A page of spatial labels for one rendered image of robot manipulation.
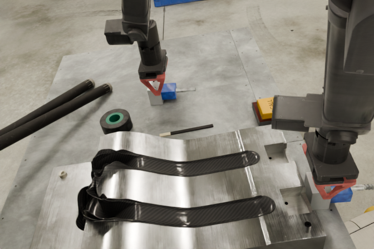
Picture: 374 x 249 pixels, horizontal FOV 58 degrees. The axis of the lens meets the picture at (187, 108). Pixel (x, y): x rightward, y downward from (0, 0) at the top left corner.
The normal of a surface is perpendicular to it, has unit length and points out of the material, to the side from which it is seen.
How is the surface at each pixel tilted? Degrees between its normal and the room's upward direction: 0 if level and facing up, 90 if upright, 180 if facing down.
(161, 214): 28
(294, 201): 0
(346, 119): 116
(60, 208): 0
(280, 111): 39
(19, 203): 0
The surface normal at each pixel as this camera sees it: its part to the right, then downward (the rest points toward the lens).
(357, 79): -0.18, 0.97
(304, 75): -0.13, -0.76
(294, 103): -0.34, -0.20
